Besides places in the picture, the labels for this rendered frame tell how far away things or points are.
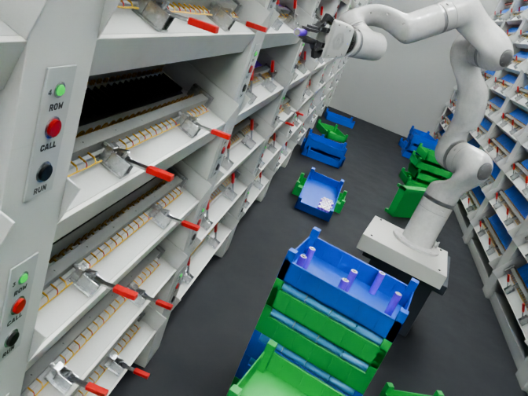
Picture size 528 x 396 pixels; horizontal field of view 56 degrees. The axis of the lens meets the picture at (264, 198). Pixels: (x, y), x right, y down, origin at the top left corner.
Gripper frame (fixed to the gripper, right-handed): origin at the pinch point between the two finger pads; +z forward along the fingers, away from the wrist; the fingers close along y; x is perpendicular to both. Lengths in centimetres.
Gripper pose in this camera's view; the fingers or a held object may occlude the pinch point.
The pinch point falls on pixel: (309, 34)
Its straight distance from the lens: 139.4
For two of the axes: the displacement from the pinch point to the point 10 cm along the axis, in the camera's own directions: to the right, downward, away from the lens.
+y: -2.9, 8.6, 4.3
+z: -7.2, 1.0, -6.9
